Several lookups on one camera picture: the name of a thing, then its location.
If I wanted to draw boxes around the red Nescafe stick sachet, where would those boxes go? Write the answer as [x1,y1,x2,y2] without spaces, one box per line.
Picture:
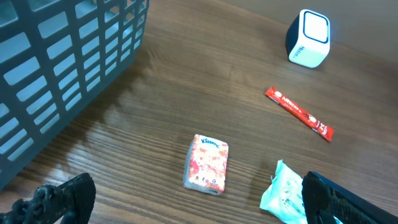
[265,86,334,142]

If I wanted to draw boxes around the grey plastic mesh basket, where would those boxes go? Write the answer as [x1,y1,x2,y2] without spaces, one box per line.
[1,0,150,186]

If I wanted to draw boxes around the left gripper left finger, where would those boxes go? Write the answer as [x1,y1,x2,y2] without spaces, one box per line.
[1,173,96,224]

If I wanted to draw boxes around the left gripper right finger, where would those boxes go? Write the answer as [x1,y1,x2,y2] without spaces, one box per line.
[302,171,397,224]

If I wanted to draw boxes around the teal wet wipes pack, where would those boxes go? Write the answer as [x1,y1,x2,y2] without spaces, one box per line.
[259,159,343,224]

